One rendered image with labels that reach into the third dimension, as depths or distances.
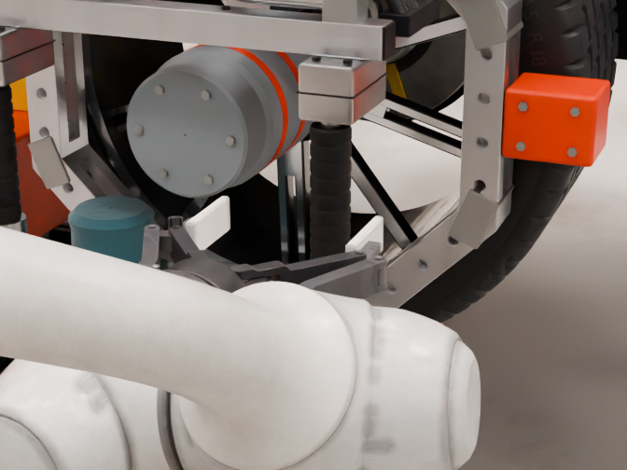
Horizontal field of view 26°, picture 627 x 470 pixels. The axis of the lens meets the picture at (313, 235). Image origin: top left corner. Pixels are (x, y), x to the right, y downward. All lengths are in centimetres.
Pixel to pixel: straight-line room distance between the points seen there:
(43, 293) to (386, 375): 20
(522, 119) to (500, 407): 133
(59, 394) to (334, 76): 46
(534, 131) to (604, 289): 182
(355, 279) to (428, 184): 276
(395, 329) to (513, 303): 231
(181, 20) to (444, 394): 59
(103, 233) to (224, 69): 22
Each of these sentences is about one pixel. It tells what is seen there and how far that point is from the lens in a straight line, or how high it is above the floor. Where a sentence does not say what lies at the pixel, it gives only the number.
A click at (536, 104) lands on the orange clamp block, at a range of 132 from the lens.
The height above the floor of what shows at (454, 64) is 78.
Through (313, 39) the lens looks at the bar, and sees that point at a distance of 116.
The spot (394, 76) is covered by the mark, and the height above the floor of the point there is 76.
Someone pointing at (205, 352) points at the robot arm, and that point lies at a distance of 64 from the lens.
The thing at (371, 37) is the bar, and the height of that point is 97.
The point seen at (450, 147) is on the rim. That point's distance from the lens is 147.
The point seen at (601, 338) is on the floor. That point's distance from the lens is 290.
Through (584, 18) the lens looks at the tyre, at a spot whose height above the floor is 93.
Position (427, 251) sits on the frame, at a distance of 140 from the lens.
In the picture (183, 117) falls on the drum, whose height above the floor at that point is 87.
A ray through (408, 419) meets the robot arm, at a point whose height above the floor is 89.
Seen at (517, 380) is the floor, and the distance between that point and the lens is 269.
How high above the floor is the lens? 123
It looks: 21 degrees down
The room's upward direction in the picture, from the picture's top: straight up
